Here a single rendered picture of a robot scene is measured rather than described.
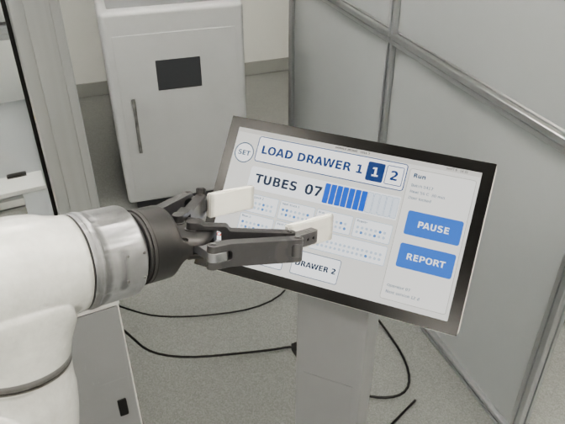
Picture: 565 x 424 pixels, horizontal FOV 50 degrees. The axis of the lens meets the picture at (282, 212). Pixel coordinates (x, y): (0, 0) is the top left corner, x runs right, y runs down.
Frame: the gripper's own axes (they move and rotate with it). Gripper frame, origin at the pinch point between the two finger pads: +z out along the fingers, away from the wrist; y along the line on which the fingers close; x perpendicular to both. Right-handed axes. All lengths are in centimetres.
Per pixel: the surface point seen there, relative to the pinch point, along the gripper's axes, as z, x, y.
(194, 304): 86, -94, -138
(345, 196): 36.8, -9.7, -21.1
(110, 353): 11, -55, -66
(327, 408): 48, -67, -30
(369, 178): 39.9, -6.1, -18.5
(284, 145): 33.6, -2.2, -35.1
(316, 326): 41, -42, -30
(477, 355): 130, -86, -35
